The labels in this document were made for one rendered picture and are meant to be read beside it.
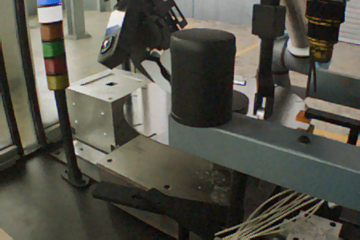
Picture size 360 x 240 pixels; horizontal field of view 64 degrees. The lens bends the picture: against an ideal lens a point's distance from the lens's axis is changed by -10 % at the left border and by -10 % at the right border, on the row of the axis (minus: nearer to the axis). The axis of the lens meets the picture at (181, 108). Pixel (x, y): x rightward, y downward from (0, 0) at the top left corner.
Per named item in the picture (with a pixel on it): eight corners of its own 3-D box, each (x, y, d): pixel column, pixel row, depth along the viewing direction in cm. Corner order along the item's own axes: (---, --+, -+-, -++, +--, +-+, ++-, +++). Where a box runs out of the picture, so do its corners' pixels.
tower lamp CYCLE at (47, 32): (36, 39, 55) (34, 24, 54) (55, 34, 58) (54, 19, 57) (49, 42, 53) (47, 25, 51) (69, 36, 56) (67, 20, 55)
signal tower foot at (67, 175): (58, 175, 70) (55, 165, 68) (69, 168, 72) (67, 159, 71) (81, 189, 65) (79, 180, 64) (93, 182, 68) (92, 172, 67)
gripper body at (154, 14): (192, 26, 51) (153, -37, 48) (169, 47, 45) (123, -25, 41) (158, 43, 56) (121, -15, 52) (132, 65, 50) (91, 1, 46)
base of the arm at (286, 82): (259, 81, 126) (262, 58, 122) (296, 89, 118) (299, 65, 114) (244, 93, 115) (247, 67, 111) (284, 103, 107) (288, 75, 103)
